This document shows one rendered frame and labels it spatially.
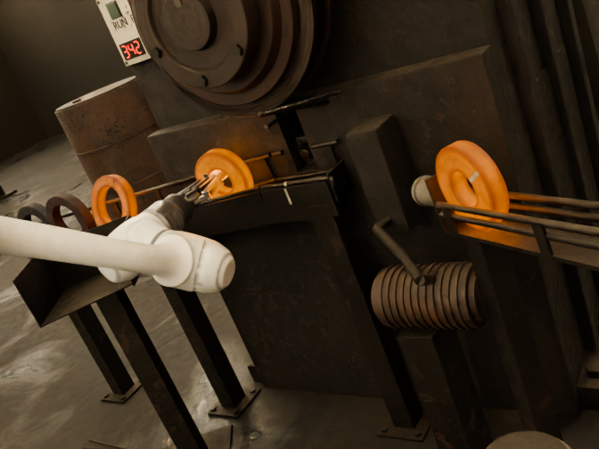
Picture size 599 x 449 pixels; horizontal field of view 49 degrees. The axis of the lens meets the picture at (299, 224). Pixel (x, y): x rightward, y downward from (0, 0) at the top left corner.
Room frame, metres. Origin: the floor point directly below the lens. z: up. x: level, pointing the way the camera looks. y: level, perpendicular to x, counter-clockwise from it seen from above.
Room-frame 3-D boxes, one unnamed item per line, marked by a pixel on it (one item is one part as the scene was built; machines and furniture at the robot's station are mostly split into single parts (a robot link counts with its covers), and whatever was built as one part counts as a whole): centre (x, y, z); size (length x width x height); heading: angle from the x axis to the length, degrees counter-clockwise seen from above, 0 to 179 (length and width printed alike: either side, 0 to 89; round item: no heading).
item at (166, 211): (1.43, 0.28, 0.74); 0.09 x 0.06 x 0.09; 50
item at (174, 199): (1.48, 0.23, 0.75); 0.09 x 0.08 x 0.07; 140
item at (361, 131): (1.33, -0.21, 0.68); 0.11 x 0.08 x 0.24; 140
